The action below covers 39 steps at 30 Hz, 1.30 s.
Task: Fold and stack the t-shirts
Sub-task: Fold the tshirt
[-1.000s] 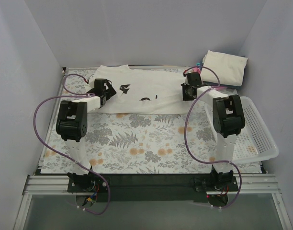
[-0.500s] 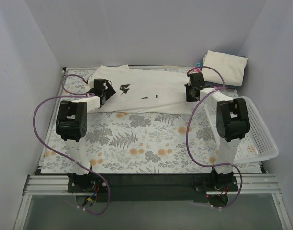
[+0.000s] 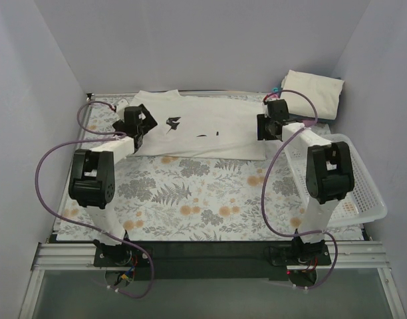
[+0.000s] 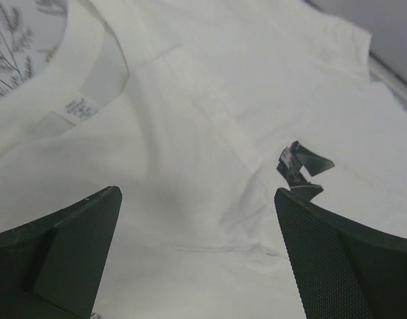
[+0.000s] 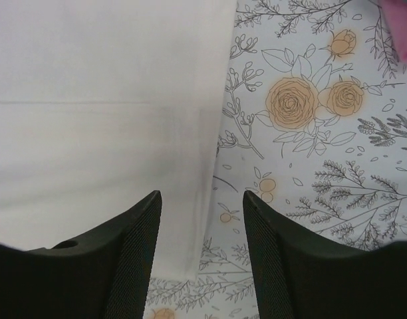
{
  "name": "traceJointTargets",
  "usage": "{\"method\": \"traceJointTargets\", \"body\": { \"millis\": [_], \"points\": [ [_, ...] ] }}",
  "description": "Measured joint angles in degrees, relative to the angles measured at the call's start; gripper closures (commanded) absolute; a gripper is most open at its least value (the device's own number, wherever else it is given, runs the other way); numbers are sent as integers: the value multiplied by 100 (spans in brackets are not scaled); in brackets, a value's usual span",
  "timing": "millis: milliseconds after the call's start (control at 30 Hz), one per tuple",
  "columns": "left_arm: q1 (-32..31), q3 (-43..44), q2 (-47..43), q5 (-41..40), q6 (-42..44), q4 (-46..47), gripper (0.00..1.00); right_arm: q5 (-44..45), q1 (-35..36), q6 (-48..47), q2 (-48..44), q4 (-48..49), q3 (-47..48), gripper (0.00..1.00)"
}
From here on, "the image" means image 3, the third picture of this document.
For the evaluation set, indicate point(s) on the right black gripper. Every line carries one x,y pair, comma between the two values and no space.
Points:
261,127

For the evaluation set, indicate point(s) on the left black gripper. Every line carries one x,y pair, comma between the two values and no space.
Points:
147,121

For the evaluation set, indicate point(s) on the white t shirt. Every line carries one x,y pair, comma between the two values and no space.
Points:
201,127

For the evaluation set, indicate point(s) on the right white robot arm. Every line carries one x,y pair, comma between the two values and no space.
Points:
328,179

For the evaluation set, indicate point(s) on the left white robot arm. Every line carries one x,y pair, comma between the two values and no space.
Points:
92,178

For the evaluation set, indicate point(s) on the cream folded t shirt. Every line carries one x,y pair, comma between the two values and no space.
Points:
313,94

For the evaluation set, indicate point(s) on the floral table mat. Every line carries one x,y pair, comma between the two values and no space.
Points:
182,199

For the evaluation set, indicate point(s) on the white plastic basket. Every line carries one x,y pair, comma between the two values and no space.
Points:
364,204

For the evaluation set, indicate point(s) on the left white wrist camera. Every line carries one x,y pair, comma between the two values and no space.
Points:
120,106

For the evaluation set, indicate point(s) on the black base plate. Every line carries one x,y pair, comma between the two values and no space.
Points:
211,259

